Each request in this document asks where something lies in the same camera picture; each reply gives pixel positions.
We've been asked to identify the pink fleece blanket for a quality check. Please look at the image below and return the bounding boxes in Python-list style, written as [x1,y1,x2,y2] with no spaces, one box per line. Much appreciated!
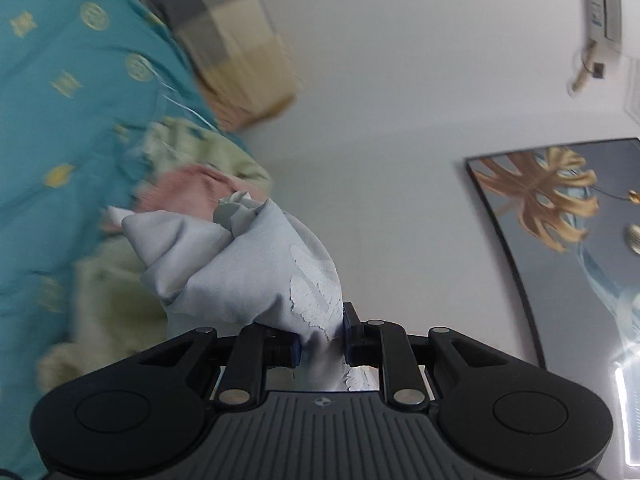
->
[103,164,271,233]

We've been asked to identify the white wall air conditioner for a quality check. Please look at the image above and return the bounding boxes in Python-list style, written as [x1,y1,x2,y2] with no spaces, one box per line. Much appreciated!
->
[566,0,626,97]

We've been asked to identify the framed golden leaf painting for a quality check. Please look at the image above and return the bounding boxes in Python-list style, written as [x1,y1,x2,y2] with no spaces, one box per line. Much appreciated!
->
[465,138,639,378]

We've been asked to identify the green fleece blanket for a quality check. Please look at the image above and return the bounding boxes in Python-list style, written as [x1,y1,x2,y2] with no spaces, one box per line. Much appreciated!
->
[37,117,272,392]

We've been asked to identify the checkered pillow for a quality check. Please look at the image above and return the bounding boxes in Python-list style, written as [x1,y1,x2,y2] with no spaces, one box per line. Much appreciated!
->
[142,0,298,132]

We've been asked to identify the teal patterned bed sheet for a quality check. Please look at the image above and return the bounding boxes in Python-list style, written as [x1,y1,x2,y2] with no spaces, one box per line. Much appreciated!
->
[1,0,246,479]

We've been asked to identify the white charging cable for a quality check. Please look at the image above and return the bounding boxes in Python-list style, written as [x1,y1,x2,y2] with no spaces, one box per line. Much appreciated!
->
[142,56,222,134]

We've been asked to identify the white t-shirt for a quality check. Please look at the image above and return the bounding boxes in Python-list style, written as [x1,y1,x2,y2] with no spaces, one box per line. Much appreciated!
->
[120,192,378,391]

